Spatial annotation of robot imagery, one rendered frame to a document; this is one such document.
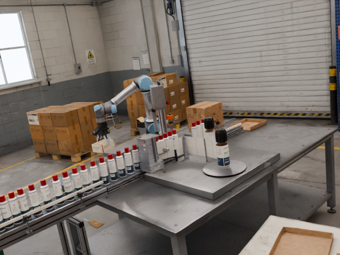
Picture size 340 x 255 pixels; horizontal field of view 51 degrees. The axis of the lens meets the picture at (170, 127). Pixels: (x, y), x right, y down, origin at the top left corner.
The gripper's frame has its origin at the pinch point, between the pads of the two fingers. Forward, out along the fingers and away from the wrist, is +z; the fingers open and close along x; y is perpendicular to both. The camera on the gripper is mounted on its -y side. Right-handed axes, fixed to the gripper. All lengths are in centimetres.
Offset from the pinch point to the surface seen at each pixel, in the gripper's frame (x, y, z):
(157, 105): -56, 15, -32
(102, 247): -17, -35, 79
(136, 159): -56, -17, 3
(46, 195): -43, -90, 3
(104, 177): -50, -47, 7
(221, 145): -120, 3, -6
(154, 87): -56, 15, -46
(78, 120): 257, 175, 29
